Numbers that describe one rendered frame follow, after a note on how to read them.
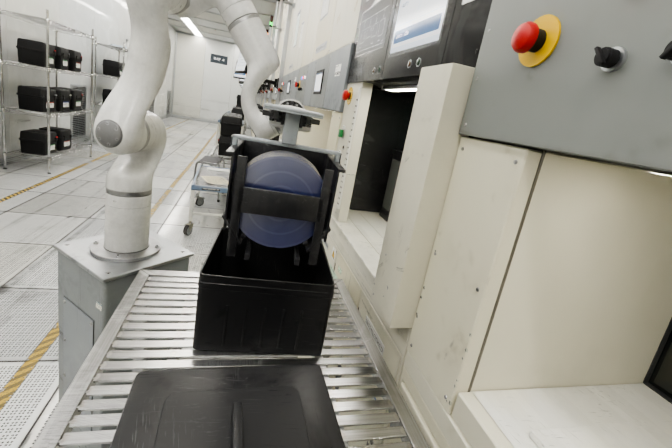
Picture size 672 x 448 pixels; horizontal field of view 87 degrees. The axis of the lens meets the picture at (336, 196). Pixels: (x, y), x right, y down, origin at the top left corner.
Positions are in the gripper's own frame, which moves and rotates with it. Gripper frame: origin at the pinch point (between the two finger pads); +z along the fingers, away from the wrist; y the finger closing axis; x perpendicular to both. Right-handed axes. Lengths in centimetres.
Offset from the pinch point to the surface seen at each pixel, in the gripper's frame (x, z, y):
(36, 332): -126, -90, 102
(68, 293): -63, -25, 56
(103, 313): -60, -13, 41
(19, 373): -126, -63, 93
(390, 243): -22.2, 9.4, -24.8
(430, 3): 31.3, -8.0, -27.7
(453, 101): 8.8, 17.2, -27.1
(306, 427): -39, 40, -7
